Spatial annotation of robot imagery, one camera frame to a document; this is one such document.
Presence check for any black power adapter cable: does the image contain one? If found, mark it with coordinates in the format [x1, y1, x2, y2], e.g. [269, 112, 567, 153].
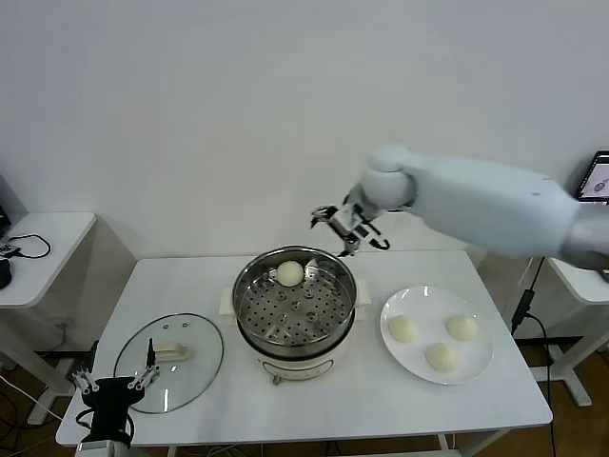
[511, 254, 558, 457]

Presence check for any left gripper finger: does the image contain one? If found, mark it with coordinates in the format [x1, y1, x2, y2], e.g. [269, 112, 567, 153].
[127, 337, 162, 392]
[71, 340, 100, 394]

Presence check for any round glass lid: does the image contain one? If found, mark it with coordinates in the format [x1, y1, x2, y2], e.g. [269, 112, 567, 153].
[113, 312, 225, 414]

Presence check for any stainless steel steamer basket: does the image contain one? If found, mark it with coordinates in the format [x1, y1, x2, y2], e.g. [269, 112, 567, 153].
[217, 245, 372, 356]

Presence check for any white side table with mouse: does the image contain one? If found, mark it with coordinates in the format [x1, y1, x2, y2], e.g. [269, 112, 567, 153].
[0, 211, 139, 426]

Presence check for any grey laptop with dark screen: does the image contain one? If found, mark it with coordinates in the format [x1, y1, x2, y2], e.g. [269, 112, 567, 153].
[576, 150, 609, 206]

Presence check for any white steamed baozi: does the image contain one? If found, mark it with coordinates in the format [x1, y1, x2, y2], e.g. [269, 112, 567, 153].
[388, 314, 420, 344]
[276, 260, 305, 288]
[424, 343, 462, 373]
[445, 313, 481, 342]

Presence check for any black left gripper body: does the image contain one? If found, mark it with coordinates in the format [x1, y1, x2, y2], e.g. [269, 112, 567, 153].
[83, 376, 144, 442]

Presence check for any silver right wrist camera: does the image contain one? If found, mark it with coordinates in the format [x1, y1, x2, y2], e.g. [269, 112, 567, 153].
[354, 221, 382, 247]

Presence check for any white side table with label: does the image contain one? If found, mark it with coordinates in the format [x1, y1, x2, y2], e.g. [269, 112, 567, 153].
[544, 256, 609, 408]

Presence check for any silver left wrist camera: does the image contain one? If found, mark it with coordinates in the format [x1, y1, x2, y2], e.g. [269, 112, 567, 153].
[74, 441, 118, 457]

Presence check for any black looped cable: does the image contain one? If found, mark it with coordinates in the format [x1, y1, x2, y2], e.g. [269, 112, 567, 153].
[0, 232, 51, 261]

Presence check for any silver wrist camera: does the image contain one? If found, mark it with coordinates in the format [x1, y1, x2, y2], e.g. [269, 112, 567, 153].
[354, 221, 382, 247]
[74, 441, 118, 457]

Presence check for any cream electric cooker base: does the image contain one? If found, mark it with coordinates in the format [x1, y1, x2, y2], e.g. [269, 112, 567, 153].
[235, 308, 357, 386]

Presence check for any white round plate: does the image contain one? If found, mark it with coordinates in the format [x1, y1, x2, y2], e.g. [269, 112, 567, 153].
[379, 285, 495, 386]

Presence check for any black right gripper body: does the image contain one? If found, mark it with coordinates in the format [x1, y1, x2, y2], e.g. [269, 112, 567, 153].
[331, 207, 363, 242]

